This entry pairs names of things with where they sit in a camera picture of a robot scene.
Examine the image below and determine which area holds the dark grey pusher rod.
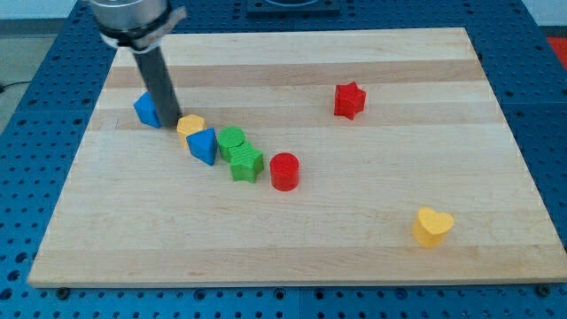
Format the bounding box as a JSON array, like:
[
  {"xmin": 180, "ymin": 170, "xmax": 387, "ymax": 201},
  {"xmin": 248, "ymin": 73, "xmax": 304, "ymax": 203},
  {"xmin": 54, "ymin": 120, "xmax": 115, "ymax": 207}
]
[{"xmin": 134, "ymin": 47, "xmax": 182, "ymax": 128}]

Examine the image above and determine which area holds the yellow hexagon block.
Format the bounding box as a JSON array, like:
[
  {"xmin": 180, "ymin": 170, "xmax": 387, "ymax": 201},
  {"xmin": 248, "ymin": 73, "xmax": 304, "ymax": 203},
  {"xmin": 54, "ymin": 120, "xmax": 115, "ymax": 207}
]
[{"xmin": 176, "ymin": 114, "xmax": 206, "ymax": 149}]

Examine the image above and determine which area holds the green star block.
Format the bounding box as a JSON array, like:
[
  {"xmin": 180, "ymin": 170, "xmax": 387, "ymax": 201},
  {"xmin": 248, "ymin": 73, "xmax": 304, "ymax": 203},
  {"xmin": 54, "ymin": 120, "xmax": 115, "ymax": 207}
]
[{"xmin": 229, "ymin": 142, "xmax": 264, "ymax": 183}]

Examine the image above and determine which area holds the red star block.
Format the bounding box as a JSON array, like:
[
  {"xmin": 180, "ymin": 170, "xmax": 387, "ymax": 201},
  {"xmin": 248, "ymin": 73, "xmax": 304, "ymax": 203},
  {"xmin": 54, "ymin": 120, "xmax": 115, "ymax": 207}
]
[{"xmin": 333, "ymin": 82, "xmax": 367, "ymax": 121}]

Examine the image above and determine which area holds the blue cube block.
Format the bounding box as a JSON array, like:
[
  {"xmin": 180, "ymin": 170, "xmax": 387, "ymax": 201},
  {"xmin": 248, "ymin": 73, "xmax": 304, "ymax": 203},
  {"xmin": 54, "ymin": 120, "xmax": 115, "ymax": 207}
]
[{"xmin": 134, "ymin": 92, "xmax": 161, "ymax": 128}]

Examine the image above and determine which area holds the blue triangle block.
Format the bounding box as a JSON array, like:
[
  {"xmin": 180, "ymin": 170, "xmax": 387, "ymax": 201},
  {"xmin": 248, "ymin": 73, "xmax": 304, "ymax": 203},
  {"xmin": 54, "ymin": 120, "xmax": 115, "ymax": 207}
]
[{"xmin": 186, "ymin": 128, "xmax": 218, "ymax": 166}]

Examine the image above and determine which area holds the green cylinder block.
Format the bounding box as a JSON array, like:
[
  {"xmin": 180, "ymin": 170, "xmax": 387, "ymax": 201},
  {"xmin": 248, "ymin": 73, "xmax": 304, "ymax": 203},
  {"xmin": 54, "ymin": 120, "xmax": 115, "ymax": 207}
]
[{"xmin": 217, "ymin": 126, "xmax": 245, "ymax": 162}]

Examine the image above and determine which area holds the red cylinder block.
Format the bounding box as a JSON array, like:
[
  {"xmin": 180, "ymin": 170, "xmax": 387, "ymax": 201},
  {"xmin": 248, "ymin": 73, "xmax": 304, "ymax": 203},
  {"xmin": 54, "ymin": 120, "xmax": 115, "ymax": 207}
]
[{"xmin": 269, "ymin": 152, "xmax": 299, "ymax": 191}]

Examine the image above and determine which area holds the yellow heart block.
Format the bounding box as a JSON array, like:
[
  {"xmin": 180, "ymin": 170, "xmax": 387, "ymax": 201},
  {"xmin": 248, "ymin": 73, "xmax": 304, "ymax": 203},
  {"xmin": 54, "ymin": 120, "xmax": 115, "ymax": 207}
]
[{"xmin": 412, "ymin": 207, "xmax": 454, "ymax": 248}]

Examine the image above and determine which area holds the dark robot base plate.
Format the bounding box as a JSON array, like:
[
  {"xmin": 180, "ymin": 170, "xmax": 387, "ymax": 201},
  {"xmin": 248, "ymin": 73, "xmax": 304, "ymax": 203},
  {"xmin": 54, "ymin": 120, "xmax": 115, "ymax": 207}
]
[{"xmin": 246, "ymin": 0, "xmax": 342, "ymax": 16}]

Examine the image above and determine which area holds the black cable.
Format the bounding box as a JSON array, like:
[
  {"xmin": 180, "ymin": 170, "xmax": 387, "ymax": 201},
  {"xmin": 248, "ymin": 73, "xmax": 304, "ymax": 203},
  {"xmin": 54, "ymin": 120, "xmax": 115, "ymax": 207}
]
[{"xmin": 0, "ymin": 80, "xmax": 31, "ymax": 94}]

